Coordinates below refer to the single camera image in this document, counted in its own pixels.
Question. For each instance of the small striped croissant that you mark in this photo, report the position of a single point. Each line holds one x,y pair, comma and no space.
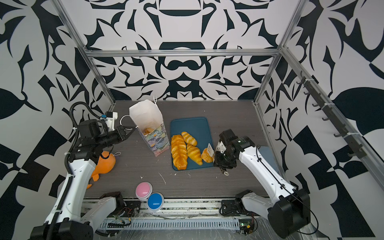
189,139

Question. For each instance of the pink round button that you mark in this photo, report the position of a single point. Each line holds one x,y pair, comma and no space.
143,190

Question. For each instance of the light blue oval pad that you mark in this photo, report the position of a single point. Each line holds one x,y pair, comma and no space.
268,155

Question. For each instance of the large striped croissant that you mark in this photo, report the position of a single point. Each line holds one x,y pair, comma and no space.
194,154

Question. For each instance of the green circuit board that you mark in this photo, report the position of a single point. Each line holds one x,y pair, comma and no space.
246,227

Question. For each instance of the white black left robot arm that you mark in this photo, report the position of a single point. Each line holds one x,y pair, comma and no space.
65,221

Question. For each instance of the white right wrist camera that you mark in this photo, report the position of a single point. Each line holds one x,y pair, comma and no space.
220,147

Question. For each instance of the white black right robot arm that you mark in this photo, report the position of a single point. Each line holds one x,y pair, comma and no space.
286,208

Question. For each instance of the black hook rack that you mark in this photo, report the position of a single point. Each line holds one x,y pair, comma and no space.
333,115

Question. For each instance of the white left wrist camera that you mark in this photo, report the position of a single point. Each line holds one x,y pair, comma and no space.
110,118

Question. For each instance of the white slotted cable duct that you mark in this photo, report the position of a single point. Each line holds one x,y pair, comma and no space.
174,224

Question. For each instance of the long braided bread loaf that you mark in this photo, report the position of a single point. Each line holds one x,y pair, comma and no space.
179,152

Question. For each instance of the knotted round bun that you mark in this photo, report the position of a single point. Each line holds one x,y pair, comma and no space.
206,157

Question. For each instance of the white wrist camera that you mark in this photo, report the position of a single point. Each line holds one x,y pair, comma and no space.
220,147
110,118

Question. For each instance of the blue round button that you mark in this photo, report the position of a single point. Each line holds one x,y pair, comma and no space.
155,202

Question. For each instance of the orange plush toy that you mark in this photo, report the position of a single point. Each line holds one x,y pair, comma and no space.
105,164

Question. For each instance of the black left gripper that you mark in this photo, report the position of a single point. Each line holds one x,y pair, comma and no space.
120,133

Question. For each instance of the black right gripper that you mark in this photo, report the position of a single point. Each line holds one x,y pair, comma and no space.
218,161

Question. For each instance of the teal rectangular tray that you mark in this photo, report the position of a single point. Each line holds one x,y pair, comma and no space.
200,130

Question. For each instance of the floral white paper bag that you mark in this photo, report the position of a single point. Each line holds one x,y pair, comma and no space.
146,114

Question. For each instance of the ring-shaped bread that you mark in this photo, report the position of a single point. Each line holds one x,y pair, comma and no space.
148,131

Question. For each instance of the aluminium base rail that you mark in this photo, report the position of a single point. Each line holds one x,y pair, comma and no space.
175,209

